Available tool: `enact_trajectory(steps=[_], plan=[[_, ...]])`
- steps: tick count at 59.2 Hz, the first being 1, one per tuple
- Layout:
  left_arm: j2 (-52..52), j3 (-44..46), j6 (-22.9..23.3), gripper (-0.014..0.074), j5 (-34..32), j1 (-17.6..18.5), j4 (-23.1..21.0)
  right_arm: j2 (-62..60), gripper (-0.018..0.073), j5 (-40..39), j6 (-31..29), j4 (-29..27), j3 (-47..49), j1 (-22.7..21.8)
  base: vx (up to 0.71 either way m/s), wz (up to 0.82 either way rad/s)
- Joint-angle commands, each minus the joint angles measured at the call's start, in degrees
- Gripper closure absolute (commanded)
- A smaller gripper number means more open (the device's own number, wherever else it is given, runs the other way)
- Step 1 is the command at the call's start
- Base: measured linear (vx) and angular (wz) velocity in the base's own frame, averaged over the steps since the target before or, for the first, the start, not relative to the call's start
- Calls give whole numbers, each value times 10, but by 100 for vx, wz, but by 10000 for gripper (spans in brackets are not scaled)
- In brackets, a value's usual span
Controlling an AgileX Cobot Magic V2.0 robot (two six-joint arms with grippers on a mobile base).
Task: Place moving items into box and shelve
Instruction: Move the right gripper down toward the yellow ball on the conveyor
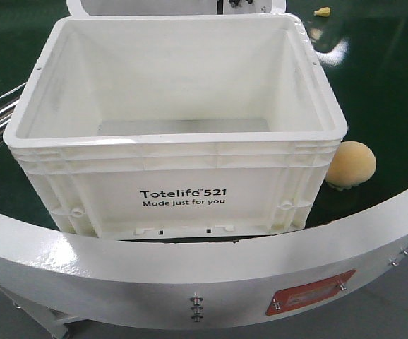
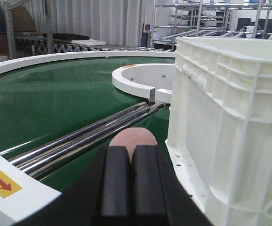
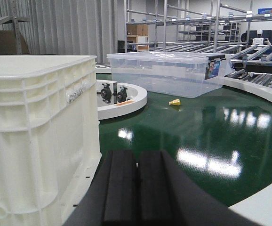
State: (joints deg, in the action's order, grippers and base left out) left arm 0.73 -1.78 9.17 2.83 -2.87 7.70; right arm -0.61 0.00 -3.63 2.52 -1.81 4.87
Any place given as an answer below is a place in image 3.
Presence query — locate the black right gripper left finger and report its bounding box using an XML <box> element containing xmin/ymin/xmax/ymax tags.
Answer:
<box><xmin>64</xmin><ymin>150</ymin><xmax>138</xmax><ymax>226</ymax></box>

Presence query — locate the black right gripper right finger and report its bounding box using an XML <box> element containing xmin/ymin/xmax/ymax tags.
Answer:
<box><xmin>138</xmin><ymin>151</ymin><xmax>258</xmax><ymax>226</ymax></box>

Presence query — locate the white plastic tote crate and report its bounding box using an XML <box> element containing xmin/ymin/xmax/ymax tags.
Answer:
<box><xmin>0</xmin><ymin>55</ymin><xmax>101</xmax><ymax>226</ymax></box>

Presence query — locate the brown cardboard box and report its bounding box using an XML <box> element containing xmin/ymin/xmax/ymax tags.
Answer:
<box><xmin>127</xmin><ymin>24</ymin><xmax>148</xmax><ymax>36</ymax></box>

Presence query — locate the small yellow toy bottle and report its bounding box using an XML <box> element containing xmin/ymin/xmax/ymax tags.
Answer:
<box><xmin>168</xmin><ymin>99</ymin><xmax>181</xmax><ymax>106</ymax></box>

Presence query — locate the white conveyor inner hub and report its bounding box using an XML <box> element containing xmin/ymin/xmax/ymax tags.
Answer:
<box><xmin>96</xmin><ymin>80</ymin><xmax>148</xmax><ymax>120</ymax></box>

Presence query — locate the black bearing block right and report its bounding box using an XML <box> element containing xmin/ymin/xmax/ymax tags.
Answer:
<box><xmin>116</xmin><ymin>86</ymin><xmax>127</xmax><ymax>103</ymax></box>

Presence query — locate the black bearing block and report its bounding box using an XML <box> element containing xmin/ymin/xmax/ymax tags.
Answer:
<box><xmin>100</xmin><ymin>83</ymin><xmax>112</xmax><ymax>104</ymax></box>
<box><xmin>116</xmin><ymin>86</ymin><xmax>127</xmax><ymax>103</ymax></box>

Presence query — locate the black bearing block left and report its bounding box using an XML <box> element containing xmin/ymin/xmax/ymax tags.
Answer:
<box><xmin>100</xmin><ymin>83</ymin><xmax>112</xmax><ymax>104</ymax></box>

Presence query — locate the clear plastic storage bin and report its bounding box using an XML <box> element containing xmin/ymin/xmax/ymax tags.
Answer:
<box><xmin>107</xmin><ymin>51</ymin><xmax>232</xmax><ymax>98</ymax></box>

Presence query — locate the wooden shelf cabinet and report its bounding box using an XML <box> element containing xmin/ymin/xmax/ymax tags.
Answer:
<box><xmin>127</xmin><ymin>35</ymin><xmax>149</xmax><ymax>52</ymax></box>

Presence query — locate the metal roller rack shelving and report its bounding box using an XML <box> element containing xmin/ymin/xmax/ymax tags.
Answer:
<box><xmin>124</xmin><ymin>0</ymin><xmax>272</xmax><ymax>87</ymax></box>

